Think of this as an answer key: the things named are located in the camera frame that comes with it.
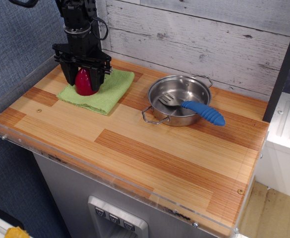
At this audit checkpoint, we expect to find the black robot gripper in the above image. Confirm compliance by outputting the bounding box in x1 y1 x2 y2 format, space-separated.
53 28 112 91

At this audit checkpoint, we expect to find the red toy potato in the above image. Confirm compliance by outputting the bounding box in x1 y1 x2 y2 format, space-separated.
75 68 99 96

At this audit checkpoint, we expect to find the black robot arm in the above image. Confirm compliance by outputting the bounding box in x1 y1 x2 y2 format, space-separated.
53 0 112 96

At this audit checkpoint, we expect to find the green folded cloth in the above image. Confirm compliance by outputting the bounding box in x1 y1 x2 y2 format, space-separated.
57 69 135 115

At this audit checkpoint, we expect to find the silver metal pot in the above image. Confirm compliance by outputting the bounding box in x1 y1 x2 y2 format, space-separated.
141 74 214 127

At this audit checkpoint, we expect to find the clear acrylic table guard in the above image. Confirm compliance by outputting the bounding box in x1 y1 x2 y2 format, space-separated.
0 55 268 237

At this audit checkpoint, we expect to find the grey toy fridge cabinet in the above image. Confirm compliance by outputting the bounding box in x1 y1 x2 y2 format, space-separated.
32 151 225 238

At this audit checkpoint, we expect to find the silver dispenser button panel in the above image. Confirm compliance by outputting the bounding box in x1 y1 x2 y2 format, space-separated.
88 196 149 238

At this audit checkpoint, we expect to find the yellow object bottom corner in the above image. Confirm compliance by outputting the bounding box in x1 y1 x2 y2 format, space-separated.
4 227 30 238

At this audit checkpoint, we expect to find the white side cabinet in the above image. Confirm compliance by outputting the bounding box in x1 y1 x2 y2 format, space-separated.
255 93 290 196

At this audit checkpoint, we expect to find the blue handled metal spatula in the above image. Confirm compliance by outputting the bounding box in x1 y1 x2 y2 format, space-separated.
158 93 226 126

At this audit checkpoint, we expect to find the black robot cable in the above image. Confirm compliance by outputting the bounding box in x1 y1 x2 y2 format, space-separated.
8 0 110 42

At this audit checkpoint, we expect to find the black right vertical post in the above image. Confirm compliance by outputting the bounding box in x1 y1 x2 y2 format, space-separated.
262 43 290 122

